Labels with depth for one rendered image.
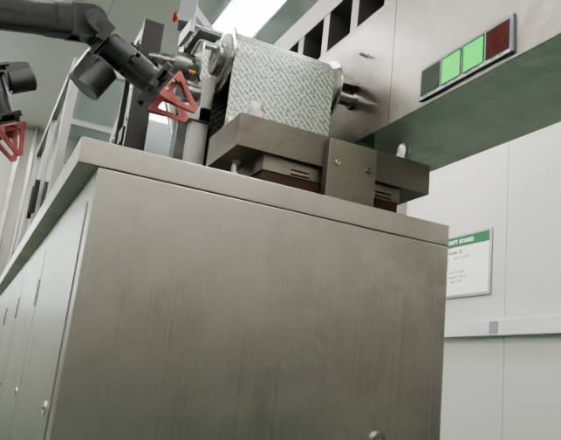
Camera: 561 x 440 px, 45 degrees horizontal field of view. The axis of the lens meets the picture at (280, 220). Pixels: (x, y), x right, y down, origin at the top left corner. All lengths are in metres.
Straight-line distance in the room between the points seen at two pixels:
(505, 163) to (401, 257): 3.59
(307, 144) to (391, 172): 0.18
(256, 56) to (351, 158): 0.36
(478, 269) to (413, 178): 3.42
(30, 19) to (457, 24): 0.77
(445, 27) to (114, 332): 0.84
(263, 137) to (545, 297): 3.27
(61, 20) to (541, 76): 0.84
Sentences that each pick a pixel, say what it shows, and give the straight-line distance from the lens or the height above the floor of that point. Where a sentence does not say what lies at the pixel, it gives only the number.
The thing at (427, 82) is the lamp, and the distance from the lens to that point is 1.35.
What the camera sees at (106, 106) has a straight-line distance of 2.42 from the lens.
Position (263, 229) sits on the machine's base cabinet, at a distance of 1.05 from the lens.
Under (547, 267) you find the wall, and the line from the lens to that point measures 4.29.
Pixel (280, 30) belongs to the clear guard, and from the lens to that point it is 2.23.
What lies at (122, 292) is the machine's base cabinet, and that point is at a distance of 0.97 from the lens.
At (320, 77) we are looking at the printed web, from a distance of 1.50.
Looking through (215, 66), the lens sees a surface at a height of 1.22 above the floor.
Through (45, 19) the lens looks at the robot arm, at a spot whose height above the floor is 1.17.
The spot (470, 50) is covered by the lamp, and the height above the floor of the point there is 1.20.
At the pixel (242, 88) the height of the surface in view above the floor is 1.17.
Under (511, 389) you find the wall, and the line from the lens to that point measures 4.39.
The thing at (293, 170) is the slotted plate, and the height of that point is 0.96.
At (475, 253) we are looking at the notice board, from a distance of 4.75.
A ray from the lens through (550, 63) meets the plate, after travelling 1.21.
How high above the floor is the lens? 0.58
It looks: 14 degrees up
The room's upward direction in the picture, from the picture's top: 6 degrees clockwise
